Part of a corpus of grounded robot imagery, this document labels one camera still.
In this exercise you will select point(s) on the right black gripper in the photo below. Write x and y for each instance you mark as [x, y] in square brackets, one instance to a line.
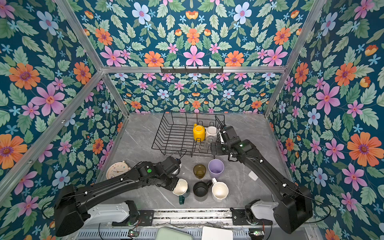
[218, 151]

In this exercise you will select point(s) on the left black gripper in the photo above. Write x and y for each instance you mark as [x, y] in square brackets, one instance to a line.
[172, 187]

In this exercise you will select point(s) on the white mug red inside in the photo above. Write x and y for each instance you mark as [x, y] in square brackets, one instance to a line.
[211, 134]

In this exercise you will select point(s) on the yellow mug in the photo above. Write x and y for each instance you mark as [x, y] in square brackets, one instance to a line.
[199, 133]

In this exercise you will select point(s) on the black wire dish rack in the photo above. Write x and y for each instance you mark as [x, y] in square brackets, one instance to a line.
[175, 133]

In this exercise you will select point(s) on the cream mug green handle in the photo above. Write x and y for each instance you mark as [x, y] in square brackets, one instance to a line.
[181, 190]

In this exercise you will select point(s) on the clear glass cup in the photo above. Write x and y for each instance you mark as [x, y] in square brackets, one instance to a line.
[207, 143]

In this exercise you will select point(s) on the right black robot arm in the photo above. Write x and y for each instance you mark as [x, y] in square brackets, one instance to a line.
[293, 204]

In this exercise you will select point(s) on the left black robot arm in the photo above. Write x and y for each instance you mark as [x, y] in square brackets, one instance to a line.
[78, 207]

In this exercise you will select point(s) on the lilac plastic cup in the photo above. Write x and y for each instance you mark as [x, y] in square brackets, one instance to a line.
[216, 168]

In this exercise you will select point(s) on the olive tinted glass cup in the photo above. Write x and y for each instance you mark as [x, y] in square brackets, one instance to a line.
[199, 171]

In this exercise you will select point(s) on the black mug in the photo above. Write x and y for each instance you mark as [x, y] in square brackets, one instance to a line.
[200, 189]

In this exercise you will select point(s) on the white fluted mug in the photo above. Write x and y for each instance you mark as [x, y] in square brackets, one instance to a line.
[220, 190]

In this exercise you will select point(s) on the white remote control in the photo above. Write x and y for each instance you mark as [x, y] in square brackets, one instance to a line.
[253, 176]

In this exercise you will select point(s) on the cream plate at left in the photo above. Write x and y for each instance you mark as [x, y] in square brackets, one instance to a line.
[117, 169]

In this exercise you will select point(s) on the pale green tray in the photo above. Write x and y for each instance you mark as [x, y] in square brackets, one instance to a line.
[171, 234]

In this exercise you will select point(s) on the white box front edge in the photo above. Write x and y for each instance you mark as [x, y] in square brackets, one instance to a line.
[210, 233]

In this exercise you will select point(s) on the aluminium front rail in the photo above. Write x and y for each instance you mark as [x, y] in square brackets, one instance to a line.
[189, 217]

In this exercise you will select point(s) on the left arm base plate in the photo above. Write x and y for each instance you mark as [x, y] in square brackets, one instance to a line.
[144, 219]

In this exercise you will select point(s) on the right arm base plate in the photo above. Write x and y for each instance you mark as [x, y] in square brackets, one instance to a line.
[242, 217]

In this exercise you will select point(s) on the black wall hook rail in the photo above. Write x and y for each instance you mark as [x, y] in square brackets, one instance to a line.
[191, 70]

